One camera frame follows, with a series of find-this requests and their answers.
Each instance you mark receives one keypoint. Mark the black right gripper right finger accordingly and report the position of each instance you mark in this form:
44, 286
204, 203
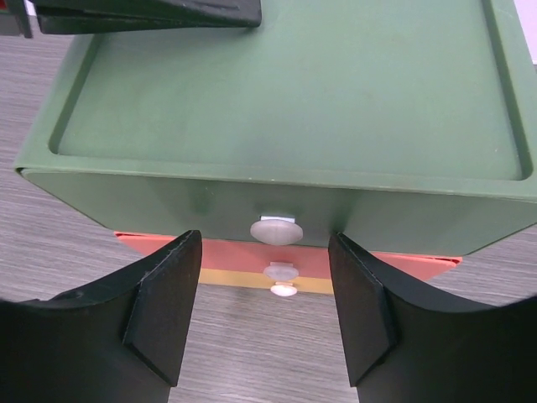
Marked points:
407, 341

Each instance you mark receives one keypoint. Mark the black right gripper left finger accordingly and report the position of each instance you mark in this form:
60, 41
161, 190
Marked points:
120, 338

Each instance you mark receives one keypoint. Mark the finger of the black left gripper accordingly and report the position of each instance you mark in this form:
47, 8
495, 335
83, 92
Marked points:
111, 16

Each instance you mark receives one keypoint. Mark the red drawer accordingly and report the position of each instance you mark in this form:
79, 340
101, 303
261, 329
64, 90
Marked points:
225, 261

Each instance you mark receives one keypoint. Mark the green top drawer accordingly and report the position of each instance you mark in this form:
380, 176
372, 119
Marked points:
388, 221

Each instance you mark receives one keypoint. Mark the green drawer cabinet shell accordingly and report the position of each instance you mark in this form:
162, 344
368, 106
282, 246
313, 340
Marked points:
435, 97

